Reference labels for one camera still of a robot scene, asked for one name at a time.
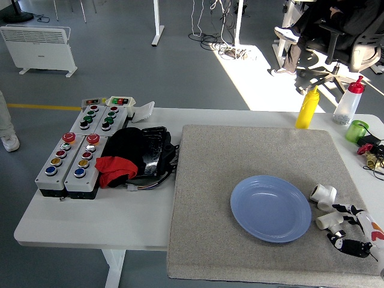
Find person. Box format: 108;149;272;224
271;0;384;77
0;89;21;153

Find white electric heater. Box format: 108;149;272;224
0;25;79;79

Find white desk leg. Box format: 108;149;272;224
233;0;245;49
272;0;301;70
151;0;166;47

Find floor cable bundle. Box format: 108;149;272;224
187;0;259;61

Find black cloth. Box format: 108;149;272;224
100;127;145;188

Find black office chair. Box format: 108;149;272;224
295;11;384;95

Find grey small switch box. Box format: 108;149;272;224
81;96;108;108

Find black fan base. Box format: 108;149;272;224
2;0;35;23

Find small white tee pipe fitting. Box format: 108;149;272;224
315;211;346;238

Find green translucent cup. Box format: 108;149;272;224
344;119;370;143

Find white red-green switch box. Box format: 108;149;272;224
105;95;138;118

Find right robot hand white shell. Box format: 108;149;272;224
326;203;384;271

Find white plastic lid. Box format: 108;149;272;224
131;101;156;124

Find metal chair legs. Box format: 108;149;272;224
53;0;98;24

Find blue plate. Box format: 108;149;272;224
230;175;313;244

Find black foot pedal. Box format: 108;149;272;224
131;125;181;181

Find white connector with wires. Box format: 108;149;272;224
125;179;164;193

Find white table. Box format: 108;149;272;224
13;107;384;288

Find five-button control box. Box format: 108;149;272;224
64;133;109;200
34;133;85;198

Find three-button control box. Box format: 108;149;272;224
69;104;107;135
91;104;128;136

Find black power adapter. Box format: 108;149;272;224
358;134;384;148

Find black cable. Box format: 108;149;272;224
362;122;384;181

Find clear squeeze bottle red cap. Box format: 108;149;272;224
332;75;365;125

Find grey-brown mat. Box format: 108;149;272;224
166;124;384;281

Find brass valve red handle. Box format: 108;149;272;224
356;143;384;169

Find yellow squeeze bottle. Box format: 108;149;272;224
295;85;320;130

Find red cloth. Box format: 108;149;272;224
94;155;139;189

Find large white tee pipe fitting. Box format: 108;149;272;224
309;183;338;211

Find white table leg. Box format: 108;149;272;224
101;248;127;288

